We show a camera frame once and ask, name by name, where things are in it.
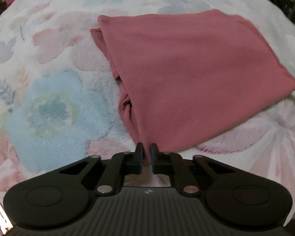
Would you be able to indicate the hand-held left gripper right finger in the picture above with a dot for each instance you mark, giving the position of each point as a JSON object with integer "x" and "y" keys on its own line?
{"x": 154, "y": 159}

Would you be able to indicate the floral fleece blanket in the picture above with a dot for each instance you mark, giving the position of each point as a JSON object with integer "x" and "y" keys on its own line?
{"x": 51, "y": 61}

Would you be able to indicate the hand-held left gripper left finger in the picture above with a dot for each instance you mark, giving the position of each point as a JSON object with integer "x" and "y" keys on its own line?
{"x": 138, "y": 158}

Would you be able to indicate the pink long-sleeve top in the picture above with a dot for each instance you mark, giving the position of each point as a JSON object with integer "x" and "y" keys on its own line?
{"x": 186, "y": 78}

